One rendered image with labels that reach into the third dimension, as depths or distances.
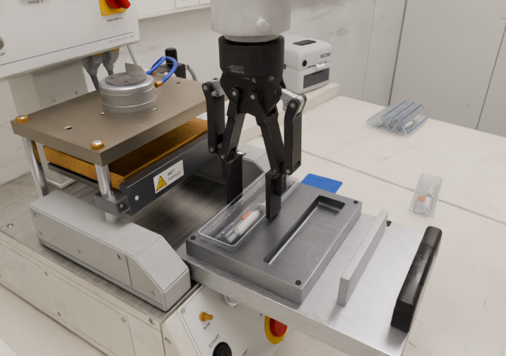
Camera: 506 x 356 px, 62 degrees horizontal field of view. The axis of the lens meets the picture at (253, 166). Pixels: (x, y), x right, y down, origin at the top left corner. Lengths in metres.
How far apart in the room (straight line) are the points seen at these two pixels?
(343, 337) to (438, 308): 0.39
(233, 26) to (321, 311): 0.32
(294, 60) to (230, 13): 1.12
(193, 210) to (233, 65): 0.31
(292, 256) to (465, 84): 2.55
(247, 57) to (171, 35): 1.00
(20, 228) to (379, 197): 0.79
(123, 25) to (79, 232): 0.39
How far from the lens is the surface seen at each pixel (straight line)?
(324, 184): 1.13
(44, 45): 0.73
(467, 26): 2.95
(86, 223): 0.60
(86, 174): 0.64
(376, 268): 0.56
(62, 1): 0.74
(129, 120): 0.61
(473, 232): 1.07
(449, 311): 0.86
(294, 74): 1.58
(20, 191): 0.86
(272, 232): 0.56
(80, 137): 0.57
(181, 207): 0.72
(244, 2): 0.45
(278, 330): 0.71
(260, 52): 0.46
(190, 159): 0.64
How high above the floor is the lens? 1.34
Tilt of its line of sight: 30 degrees down
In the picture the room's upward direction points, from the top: straight up
